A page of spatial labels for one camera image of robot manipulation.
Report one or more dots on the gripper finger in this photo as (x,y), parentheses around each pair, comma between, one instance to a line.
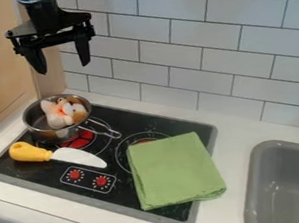
(83,50)
(37,60)

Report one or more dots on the white and orange plush toy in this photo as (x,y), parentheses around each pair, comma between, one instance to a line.
(62,112)

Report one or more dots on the toy sink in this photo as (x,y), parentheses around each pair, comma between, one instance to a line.
(287,186)

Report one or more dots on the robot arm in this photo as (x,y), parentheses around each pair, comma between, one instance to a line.
(40,7)

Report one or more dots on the green cloth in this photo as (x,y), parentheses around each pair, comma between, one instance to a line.
(174,171)

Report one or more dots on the toy stove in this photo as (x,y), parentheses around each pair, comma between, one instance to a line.
(104,162)

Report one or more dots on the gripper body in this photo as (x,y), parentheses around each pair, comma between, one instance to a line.
(49,30)

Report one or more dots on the silver pot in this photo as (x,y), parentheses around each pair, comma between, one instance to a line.
(55,126)

